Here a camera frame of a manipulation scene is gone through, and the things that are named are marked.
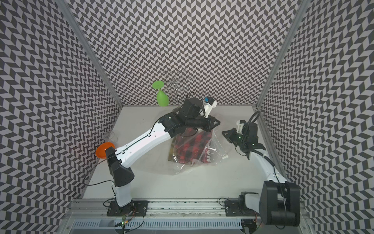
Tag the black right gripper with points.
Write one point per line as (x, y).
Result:
(231, 132)

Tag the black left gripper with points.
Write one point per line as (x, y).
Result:
(209, 125)

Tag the red plaid shirt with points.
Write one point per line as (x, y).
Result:
(194, 147)

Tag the clear plastic vacuum bag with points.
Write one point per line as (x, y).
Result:
(219, 149)

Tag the yellow plaid shirt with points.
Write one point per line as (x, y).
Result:
(173, 155)

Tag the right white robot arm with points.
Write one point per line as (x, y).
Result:
(278, 203)

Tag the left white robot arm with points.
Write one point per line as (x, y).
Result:
(122, 158)

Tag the green plastic wine glass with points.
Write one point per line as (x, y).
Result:
(161, 96)

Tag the metal glass holder stand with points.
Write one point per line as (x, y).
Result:
(177, 84)

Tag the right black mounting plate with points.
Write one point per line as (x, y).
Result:
(232, 208)

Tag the black mounting plate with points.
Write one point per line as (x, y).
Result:
(232, 208)
(134, 208)

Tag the clear plastic cup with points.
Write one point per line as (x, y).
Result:
(110, 136)

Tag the orange plastic bowl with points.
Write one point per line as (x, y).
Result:
(100, 151)

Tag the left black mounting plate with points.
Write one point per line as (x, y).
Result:
(134, 208)

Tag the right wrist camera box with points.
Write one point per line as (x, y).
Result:
(240, 125)

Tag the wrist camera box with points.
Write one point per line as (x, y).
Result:
(240, 125)
(208, 104)

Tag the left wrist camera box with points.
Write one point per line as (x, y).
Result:
(208, 104)

